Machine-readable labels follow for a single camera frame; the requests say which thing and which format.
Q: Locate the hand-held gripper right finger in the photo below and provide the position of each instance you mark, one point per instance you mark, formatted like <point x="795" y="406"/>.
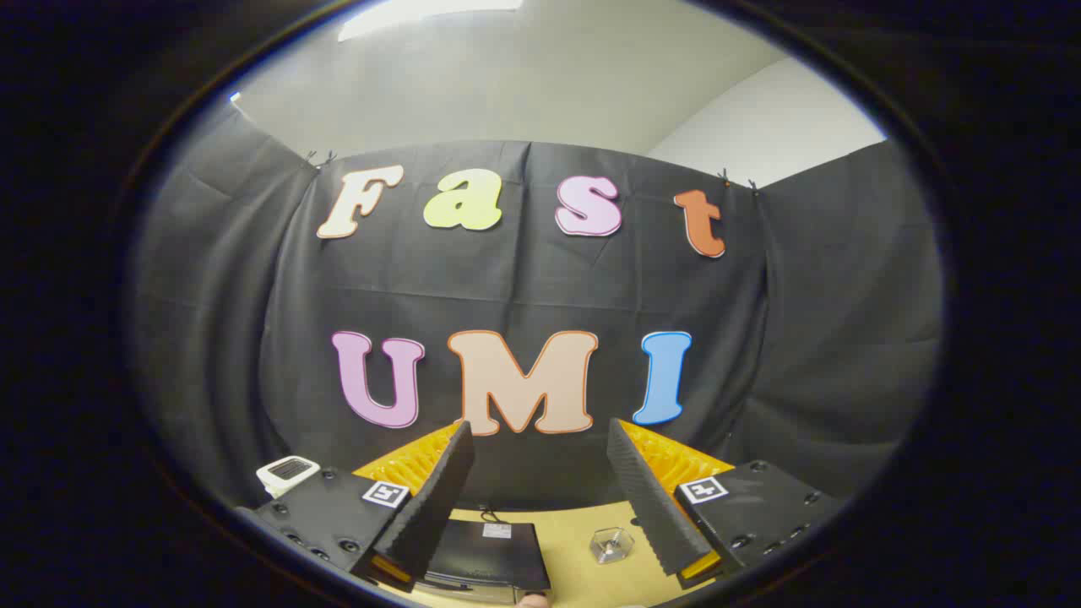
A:
<point x="646" y="498"/>

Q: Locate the clear plastic container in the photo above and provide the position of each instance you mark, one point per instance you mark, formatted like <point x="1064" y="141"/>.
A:
<point x="612" y="545"/>

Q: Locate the black backdrop cloth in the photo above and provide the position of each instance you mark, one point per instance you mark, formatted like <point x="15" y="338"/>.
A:
<point x="524" y="287"/>

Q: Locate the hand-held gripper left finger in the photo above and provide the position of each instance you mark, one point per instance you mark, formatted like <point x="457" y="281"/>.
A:
<point x="435" y="498"/>

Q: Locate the white bread toaster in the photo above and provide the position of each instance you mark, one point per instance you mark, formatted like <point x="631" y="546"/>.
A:
<point x="285" y="474"/>

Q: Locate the black toaster oven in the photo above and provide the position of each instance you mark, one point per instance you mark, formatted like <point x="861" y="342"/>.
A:
<point x="494" y="557"/>

